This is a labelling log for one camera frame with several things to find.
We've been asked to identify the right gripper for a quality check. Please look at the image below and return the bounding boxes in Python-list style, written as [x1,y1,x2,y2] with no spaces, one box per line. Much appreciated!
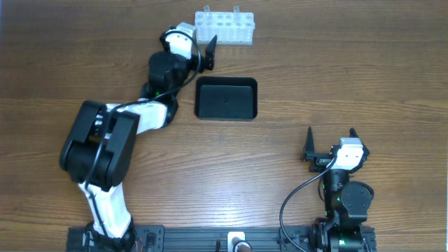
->
[301,126,371,173]

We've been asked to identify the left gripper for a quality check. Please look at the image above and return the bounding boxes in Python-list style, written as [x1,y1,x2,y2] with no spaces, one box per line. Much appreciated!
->
[160,29,218,73]

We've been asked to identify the white test tube rack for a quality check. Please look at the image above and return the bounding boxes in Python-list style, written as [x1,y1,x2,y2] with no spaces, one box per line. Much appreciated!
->
[194,10,256,46]

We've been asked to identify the black tray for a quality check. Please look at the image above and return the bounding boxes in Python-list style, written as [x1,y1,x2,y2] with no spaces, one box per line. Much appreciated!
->
[194,76,259,122]

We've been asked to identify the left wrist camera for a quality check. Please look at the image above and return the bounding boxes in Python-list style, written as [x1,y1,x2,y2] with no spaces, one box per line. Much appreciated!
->
[164,22,197,60]

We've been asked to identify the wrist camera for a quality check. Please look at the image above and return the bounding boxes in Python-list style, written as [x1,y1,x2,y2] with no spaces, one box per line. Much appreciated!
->
[330,136,365,172]
[164,22,197,60]

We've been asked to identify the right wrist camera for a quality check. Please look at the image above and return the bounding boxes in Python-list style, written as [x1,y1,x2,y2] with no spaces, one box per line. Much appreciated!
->
[330,136,365,172]

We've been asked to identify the mounting rail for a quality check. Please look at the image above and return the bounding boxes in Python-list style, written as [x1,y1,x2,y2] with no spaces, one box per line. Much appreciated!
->
[66,224,377,252]

